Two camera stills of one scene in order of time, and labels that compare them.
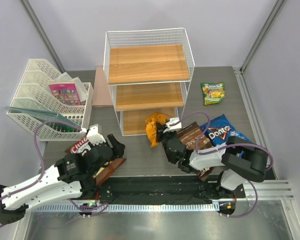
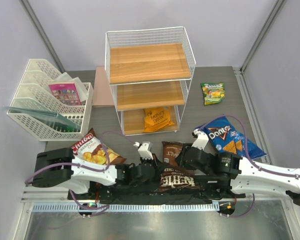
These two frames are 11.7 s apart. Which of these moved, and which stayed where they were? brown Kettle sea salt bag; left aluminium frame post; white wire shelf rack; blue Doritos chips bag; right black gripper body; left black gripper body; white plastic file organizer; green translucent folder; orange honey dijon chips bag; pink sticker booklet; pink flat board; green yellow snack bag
Moved: right black gripper body; brown Kettle sea salt bag; orange honey dijon chips bag; left black gripper body
Stayed: blue Doritos chips bag; white wire shelf rack; pink sticker booklet; white plastic file organizer; green translucent folder; left aluminium frame post; pink flat board; green yellow snack bag
